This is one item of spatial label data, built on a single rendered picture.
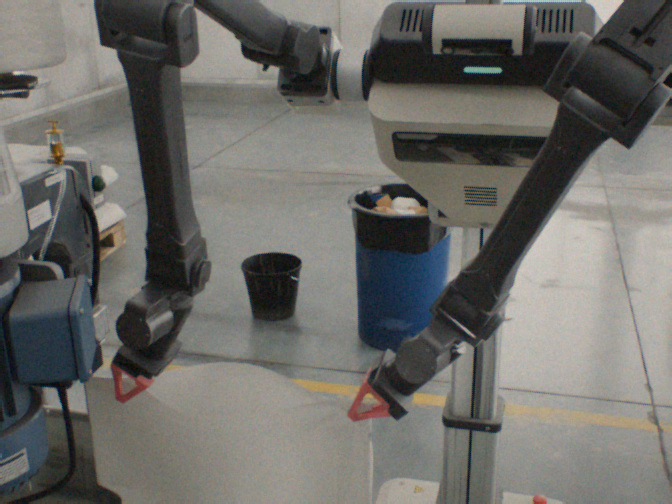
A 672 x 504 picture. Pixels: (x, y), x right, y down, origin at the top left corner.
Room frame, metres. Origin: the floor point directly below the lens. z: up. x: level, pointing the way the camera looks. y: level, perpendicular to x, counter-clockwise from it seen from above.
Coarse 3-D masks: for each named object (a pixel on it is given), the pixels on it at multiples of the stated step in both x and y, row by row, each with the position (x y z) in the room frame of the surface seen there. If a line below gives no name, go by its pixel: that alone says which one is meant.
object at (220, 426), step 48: (96, 384) 1.09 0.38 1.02; (192, 384) 1.12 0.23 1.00; (240, 384) 1.13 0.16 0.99; (288, 384) 1.08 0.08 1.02; (96, 432) 1.10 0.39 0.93; (144, 432) 1.06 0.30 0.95; (192, 432) 0.98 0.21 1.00; (240, 432) 0.97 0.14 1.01; (288, 432) 0.99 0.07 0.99; (336, 432) 1.01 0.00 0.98; (144, 480) 1.07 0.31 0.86; (192, 480) 0.98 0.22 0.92; (240, 480) 0.97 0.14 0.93; (288, 480) 0.99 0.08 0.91; (336, 480) 1.01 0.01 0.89
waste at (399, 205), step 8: (384, 200) 3.43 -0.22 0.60; (400, 200) 3.42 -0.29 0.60; (408, 200) 3.41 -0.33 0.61; (376, 208) 3.18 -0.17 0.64; (384, 208) 3.20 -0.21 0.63; (392, 208) 3.40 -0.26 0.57; (400, 208) 3.38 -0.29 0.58; (408, 208) 3.34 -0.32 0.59; (416, 208) 3.35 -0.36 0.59; (424, 208) 3.34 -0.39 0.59
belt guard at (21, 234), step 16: (0, 128) 1.13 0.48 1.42; (0, 144) 1.02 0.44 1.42; (0, 160) 0.94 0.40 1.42; (0, 176) 0.86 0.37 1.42; (16, 176) 0.87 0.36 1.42; (0, 192) 0.80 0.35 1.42; (16, 192) 0.80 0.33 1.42; (0, 208) 0.75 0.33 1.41; (16, 208) 0.77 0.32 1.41; (0, 224) 0.74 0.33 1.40; (16, 224) 0.77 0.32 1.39; (0, 240) 0.74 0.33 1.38; (16, 240) 0.76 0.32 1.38; (0, 256) 0.74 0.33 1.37
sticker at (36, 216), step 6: (42, 204) 1.15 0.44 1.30; (48, 204) 1.17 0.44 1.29; (30, 210) 1.12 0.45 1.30; (36, 210) 1.14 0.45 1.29; (42, 210) 1.15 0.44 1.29; (48, 210) 1.17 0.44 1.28; (30, 216) 1.12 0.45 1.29; (36, 216) 1.14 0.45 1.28; (42, 216) 1.15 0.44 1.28; (48, 216) 1.16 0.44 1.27; (30, 222) 1.12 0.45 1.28; (36, 222) 1.13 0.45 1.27; (42, 222) 1.15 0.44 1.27; (30, 228) 1.12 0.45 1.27
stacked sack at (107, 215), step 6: (108, 204) 4.54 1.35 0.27; (114, 204) 4.54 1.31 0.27; (96, 210) 4.42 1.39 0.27; (102, 210) 4.44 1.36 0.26; (108, 210) 4.46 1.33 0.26; (114, 210) 4.49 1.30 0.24; (120, 210) 4.54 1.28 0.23; (102, 216) 4.37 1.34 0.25; (108, 216) 4.41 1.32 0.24; (114, 216) 4.46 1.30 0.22; (120, 216) 4.53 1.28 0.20; (102, 222) 4.34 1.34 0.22; (108, 222) 4.40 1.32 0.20; (114, 222) 4.47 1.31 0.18; (102, 228) 4.34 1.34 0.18
